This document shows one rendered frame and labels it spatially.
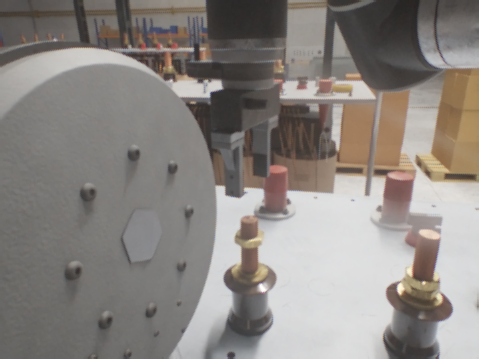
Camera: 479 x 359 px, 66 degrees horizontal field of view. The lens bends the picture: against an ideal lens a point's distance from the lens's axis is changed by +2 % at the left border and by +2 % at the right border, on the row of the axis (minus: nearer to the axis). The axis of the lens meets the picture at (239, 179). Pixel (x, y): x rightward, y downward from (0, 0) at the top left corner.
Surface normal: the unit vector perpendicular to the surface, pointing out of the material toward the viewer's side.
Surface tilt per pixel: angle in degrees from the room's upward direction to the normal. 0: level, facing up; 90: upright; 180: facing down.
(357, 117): 90
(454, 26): 104
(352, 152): 90
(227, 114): 90
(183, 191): 84
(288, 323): 0
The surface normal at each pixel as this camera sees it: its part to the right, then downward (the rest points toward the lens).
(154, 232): 0.90, 0.04
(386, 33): -0.81, 0.44
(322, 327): -0.02, -0.93
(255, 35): 0.15, 0.35
